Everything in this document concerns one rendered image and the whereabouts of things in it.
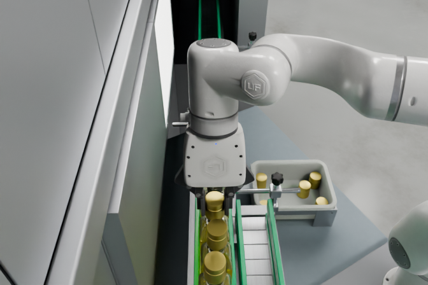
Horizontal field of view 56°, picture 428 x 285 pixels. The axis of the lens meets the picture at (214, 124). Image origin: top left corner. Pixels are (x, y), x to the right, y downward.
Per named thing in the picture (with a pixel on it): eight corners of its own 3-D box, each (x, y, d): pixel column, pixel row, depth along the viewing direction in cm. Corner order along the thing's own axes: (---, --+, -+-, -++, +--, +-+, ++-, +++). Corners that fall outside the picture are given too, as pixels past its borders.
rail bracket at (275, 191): (229, 203, 103) (230, 172, 94) (295, 202, 103) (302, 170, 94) (230, 213, 100) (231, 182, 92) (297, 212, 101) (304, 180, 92)
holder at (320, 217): (231, 180, 125) (232, 163, 120) (319, 179, 126) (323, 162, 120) (234, 228, 113) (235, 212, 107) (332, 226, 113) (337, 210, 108)
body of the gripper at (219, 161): (179, 132, 59) (183, 193, 65) (249, 130, 60) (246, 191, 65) (182, 109, 66) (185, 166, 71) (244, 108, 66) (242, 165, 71)
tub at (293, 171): (248, 179, 125) (249, 159, 119) (320, 177, 126) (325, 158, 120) (253, 227, 113) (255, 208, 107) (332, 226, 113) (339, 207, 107)
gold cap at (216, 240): (206, 232, 70) (206, 217, 67) (227, 231, 70) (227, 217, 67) (206, 250, 67) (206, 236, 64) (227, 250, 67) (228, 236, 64)
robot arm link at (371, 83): (391, 133, 50) (228, 107, 56) (388, 93, 61) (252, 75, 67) (407, 69, 46) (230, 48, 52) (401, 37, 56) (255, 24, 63)
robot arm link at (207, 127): (179, 120, 58) (179, 137, 60) (240, 119, 59) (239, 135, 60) (181, 98, 65) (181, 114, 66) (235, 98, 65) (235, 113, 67)
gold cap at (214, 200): (204, 205, 74) (204, 190, 71) (223, 204, 74) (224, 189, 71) (204, 221, 72) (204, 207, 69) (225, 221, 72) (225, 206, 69)
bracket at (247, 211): (235, 219, 107) (236, 203, 103) (271, 218, 108) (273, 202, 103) (236, 230, 105) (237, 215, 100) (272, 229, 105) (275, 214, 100)
